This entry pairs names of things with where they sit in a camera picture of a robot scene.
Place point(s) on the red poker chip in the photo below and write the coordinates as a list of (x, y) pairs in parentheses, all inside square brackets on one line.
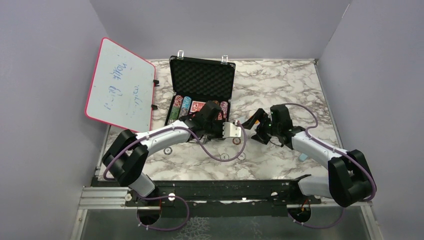
[(236, 141)]

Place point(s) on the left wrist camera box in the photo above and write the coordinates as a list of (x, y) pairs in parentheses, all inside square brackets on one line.
[(231, 129)]

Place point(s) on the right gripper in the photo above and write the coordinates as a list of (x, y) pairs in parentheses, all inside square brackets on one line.
[(262, 116)]

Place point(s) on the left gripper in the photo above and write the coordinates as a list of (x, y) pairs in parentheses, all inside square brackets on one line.
[(220, 135)]

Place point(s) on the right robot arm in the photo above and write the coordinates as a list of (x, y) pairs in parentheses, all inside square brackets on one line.
[(349, 179)]

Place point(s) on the clear plastic triangle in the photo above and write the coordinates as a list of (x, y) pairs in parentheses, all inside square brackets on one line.
[(242, 119)]

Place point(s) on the purple green chip stack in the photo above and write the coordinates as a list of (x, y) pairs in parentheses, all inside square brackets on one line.
[(223, 115)]

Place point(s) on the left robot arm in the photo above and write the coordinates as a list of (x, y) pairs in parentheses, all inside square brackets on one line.
[(126, 157)]

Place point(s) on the black poker case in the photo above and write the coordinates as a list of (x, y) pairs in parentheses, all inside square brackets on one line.
[(202, 79)]

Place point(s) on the pink framed whiteboard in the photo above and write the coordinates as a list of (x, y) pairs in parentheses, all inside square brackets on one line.
[(122, 88)]

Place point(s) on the white poker chip right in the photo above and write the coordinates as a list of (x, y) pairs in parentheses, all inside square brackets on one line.
[(241, 157)]

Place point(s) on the red green chip stack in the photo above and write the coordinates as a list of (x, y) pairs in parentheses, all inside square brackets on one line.
[(175, 109)]

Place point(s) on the blue white poker chip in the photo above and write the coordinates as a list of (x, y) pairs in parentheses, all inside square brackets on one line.
[(168, 151)]

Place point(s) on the blue orange chip stack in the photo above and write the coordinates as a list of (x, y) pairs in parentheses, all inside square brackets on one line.
[(185, 106)]

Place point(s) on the red playing card deck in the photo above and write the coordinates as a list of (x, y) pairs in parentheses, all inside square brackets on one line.
[(196, 106)]

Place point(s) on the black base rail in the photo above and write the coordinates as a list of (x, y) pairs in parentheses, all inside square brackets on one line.
[(222, 198)]

